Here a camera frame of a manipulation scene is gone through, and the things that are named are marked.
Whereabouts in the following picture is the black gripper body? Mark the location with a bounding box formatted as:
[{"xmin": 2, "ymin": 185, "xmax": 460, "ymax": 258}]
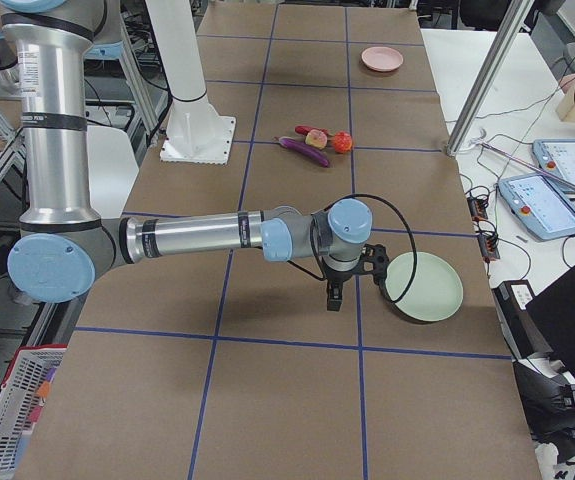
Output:
[{"xmin": 323, "ymin": 244, "xmax": 388, "ymax": 297}]

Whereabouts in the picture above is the red pomegranate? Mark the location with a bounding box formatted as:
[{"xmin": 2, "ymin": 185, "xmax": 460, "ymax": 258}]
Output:
[{"xmin": 331, "ymin": 131, "xmax": 353, "ymax": 154}]

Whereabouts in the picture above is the peach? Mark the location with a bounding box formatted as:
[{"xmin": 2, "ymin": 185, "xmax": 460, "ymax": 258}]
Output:
[{"xmin": 305, "ymin": 129, "xmax": 328, "ymax": 150}]

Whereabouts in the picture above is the red chili pepper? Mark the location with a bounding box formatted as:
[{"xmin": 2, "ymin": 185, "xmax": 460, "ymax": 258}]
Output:
[{"xmin": 294, "ymin": 125, "xmax": 331, "ymax": 136}]

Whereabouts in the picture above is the green plate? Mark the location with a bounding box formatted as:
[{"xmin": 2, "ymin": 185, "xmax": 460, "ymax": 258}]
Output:
[{"xmin": 385, "ymin": 252, "xmax": 464, "ymax": 322}]

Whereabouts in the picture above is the far orange usb hub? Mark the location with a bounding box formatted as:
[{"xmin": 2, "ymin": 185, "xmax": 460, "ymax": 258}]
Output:
[{"xmin": 467, "ymin": 196, "xmax": 489, "ymax": 221}]

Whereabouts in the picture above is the orange usb hub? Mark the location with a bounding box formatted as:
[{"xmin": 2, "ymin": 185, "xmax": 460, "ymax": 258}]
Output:
[
  {"xmin": 467, "ymin": 196, "xmax": 489, "ymax": 221},
  {"xmin": 477, "ymin": 232, "xmax": 500, "ymax": 263}
]

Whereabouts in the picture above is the near orange usb hub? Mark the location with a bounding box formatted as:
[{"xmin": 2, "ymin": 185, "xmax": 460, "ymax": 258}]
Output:
[{"xmin": 477, "ymin": 232, "xmax": 500, "ymax": 263}]

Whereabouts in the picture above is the purple eggplant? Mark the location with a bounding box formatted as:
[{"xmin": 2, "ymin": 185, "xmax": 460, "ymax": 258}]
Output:
[{"xmin": 275, "ymin": 136, "xmax": 330, "ymax": 168}]

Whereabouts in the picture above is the metal rod with hook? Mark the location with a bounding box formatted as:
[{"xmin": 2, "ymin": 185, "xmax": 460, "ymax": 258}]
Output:
[{"xmin": 479, "ymin": 142, "xmax": 575, "ymax": 192}]

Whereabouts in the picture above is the near teach pendant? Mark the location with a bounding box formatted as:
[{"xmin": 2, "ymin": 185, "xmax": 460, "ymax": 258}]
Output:
[{"xmin": 498, "ymin": 173, "xmax": 575, "ymax": 241}]

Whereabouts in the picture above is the teach pendant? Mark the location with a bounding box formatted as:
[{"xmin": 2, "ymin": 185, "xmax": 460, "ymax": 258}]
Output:
[
  {"xmin": 532, "ymin": 139, "xmax": 575, "ymax": 185},
  {"xmin": 498, "ymin": 173, "xmax": 575, "ymax": 241}
]

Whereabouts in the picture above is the pink plate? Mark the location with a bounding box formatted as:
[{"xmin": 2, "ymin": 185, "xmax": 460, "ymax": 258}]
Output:
[{"xmin": 361, "ymin": 46, "xmax": 404, "ymax": 73}]

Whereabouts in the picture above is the far teach pendant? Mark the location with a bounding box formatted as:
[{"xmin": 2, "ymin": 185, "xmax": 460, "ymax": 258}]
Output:
[{"xmin": 532, "ymin": 139, "xmax": 575, "ymax": 185}]

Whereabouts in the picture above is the white plastic basket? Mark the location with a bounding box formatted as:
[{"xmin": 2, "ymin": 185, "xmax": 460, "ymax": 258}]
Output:
[{"xmin": 0, "ymin": 344, "xmax": 66, "ymax": 479}]

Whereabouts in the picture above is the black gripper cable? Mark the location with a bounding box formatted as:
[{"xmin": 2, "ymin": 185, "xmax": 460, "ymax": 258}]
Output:
[{"xmin": 286, "ymin": 193, "xmax": 418, "ymax": 304}]

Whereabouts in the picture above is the white camera stand base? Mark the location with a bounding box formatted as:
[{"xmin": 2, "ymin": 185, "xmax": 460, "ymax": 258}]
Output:
[{"xmin": 146, "ymin": 0, "xmax": 236, "ymax": 164}]

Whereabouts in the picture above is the aluminium frame post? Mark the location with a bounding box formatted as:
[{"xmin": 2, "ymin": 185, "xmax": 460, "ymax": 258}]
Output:
[{"xmin": 445, "ymin": 0, "xmax": 534, "ymax": 157}]

